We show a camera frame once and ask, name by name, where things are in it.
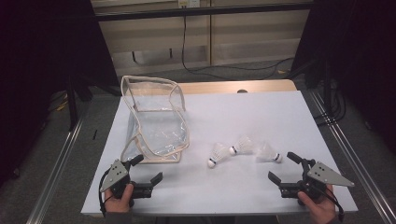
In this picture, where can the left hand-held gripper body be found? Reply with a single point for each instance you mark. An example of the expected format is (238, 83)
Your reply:
(115, 179)

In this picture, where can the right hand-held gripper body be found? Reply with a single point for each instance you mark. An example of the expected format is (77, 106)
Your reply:
(323, 174)

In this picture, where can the white feather shuttlecock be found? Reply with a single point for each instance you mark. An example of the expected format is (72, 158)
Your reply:
(219, 152)
(244, 144)
(267, 153)

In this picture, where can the clear plastic bag beige trim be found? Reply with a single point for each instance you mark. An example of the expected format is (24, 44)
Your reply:
(162, 130)

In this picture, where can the person's left hand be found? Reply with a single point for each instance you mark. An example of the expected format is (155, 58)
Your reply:
(118, 205)

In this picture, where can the person's right hand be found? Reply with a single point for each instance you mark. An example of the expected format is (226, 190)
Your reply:
(320, 211)

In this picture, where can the white table sheet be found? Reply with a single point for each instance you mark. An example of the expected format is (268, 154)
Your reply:
(311, 124)

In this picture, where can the small black stick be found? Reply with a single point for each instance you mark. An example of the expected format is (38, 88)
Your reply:
(95, 134)

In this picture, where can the black metal stand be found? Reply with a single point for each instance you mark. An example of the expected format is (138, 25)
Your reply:
(327, 87)
(72, 109)

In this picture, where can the dark curtain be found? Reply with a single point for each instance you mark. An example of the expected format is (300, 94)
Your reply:
(37, 62)
(367, 46)

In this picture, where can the black horizontal bar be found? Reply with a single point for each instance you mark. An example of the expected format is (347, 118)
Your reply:
(199, 11)

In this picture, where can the metal floor rail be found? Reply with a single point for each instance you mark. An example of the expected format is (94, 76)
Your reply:
(54, 180)
(351, 155)

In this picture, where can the white wall socket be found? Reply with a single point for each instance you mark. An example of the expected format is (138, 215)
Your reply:
(190, 3)

